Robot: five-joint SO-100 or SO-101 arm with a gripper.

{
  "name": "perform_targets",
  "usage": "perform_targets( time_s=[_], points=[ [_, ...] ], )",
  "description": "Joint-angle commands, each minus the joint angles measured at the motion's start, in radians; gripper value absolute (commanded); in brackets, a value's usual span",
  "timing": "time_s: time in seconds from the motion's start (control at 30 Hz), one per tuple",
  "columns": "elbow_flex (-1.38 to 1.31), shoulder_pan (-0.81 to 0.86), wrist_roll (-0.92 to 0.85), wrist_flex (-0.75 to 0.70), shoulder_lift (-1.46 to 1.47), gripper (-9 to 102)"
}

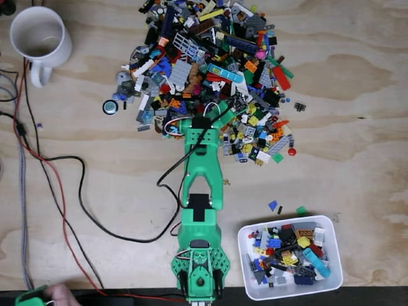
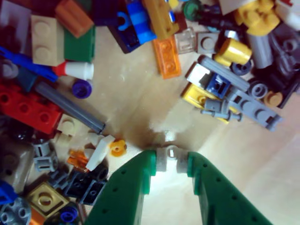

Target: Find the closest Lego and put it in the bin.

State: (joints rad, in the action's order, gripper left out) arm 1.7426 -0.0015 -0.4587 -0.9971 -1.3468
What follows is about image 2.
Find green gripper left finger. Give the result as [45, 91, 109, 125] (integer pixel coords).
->
[84, 148, 170, 225]

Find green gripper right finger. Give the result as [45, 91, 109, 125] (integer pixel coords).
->
[177, 151, 274, 225]

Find small white round lego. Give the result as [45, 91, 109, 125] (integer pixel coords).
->
[163, 130, 179, 162]

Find yellow lego plate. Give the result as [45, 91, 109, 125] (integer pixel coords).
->
[180, 83, 237, 124]

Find white lego slope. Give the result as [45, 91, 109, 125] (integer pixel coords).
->
[84, 135, 116, 171]

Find gray lego lever piece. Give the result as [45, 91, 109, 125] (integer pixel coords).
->
[201, 98, 243, 122]

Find orange lego brick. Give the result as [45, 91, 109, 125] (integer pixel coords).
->
[29, 208, 46, 225]

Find black lego wheel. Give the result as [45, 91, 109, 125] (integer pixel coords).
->
[11, 131, 35, 143]

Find black lego plate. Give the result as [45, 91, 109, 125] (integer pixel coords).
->
[253, 67, 300, 110]

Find transparent orange lego plate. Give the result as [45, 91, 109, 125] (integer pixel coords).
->
[152, 36, 182, 80]

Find yellow lego cylinder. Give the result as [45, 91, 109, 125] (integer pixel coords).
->
[213, 37, 253, 68]

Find dark blue lego plate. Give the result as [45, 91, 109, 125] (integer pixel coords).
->
[107, 23, 141, 54]

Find gray lego cylinder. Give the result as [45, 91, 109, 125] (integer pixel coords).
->
[248, 32, 274, 70]

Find green lego brick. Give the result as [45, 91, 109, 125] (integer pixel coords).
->
[63, 25, 97, 63]

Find blue lego tool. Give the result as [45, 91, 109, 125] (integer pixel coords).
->
[0, 45, 59, 83]

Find gray lego scissors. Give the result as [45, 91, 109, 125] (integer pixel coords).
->
[271, 30, 300, 75]

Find golden orange lego chest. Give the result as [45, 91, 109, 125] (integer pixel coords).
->
[142, 0, 180, 40]

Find dark red lego brick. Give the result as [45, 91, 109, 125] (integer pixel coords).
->
[173, 11, 188, 33]

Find orange lego slope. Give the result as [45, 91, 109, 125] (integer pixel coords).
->
[55, 0, 95, 38]

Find gray lego slope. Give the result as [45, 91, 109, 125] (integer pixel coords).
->
[0, 0, 32, 54]

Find black round piece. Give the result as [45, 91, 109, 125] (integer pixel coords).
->
[92, 165, 109, 181]

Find black printed tile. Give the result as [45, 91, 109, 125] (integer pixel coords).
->
[64, 168, 107, 206]

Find yellow flower stud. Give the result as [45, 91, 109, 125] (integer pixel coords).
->
[109, 139, 128, 157]

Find small transparent orange piece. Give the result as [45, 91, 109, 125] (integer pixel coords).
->
[67, 150, 91, 171]

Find dark blue round stud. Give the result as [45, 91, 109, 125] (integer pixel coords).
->
[60, 206, 79, 223]

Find small dark gray piece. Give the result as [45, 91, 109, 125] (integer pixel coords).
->
[48, 170, 70, 190]

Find tan round stud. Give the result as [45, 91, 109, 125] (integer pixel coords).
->
[55, 135, 73, 150]

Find gold square tile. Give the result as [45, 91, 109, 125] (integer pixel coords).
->
[25, 181, 71, 220]

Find gray technic connector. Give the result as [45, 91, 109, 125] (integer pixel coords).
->
[32, 138, 59, 172]

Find tan small plate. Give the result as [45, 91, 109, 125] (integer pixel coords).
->
[57, 114, 78, 139]

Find long gray hinge plate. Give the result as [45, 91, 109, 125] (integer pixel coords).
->
[228, 89, 283, 132]

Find long dark gray axle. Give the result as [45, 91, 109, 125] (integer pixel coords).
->
[35, 81, 106, 135]

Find gray round studded plate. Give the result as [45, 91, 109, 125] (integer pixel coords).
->
[2, 198, 32, 225]

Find dark blue small brick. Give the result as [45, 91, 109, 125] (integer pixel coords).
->
[206, 74, 232, 99]

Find purple round stud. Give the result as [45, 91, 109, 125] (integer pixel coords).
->
[71, 79, 94, 99]

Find gold round stud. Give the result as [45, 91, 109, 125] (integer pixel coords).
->
[264, 91, 284, 108]

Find gray round stud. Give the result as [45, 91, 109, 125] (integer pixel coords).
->
[248, 82, 269, 99]

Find large tan slope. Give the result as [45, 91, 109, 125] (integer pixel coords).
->
[0, 142, 36, 195]

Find blue wedge plate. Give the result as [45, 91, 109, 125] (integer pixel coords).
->
[0, 179, 18, 209]

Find light gray ridged bar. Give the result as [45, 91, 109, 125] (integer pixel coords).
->
[198, 55, 251, 92]

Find red technic brick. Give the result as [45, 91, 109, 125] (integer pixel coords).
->
[0, 83, 63, 135]

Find white and red cone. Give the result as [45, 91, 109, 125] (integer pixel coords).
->
[52, 61, 95, 80]

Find gray small square plate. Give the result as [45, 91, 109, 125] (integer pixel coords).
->
[195, 31, 220, 54]

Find clear transparent small brick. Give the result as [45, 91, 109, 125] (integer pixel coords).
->
[174, 27, 196, 55]

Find blue striped minifigure part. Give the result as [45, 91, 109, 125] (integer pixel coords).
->
[117, 0, 158, 45]

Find tan one-by-two brick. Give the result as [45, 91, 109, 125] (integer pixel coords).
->
[30, 15, 65, 68]

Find yellow round gear brick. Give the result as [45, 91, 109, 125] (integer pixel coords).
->
[234, 0, 281, 37]

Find dark green round piece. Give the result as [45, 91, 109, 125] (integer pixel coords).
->
[183, 0, 203, 19]

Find dark tan square tile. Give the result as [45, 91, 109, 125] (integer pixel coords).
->
[219, 0, 249, 16]

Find white slope dark red print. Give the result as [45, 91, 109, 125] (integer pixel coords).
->
[275, 0, 300, 31]

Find white lego bracket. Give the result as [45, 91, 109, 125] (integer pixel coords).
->
[185, 62, 213, 88]

